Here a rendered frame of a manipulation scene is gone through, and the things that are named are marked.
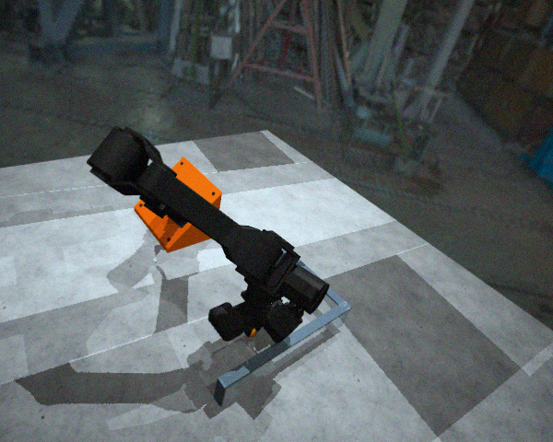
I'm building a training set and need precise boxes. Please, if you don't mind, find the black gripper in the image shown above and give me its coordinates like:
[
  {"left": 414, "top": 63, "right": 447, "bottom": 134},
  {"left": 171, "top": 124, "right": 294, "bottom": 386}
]
[{"left": 207, "top": 277, "right": 275, "bottom": 341}]

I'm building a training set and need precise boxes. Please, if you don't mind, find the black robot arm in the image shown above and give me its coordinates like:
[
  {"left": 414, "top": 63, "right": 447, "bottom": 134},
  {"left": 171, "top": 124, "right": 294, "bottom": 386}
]
[{"left": 87, "top": 126, "right": 329, "bottom": 343}]

